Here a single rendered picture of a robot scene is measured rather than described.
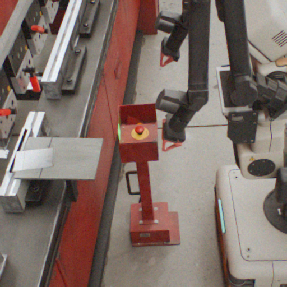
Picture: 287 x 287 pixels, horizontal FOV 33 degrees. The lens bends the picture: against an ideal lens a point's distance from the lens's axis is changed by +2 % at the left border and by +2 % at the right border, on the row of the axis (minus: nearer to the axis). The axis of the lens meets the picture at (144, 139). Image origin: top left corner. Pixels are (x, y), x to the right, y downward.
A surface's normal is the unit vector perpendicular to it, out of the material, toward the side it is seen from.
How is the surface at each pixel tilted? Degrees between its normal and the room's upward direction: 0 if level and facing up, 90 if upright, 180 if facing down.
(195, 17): 90
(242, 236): 0
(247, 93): 90
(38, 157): 0
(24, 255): 0
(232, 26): 91
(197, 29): 90
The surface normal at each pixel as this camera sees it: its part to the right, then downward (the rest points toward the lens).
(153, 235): 0.03, 0.72
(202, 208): -0.07, -0.69
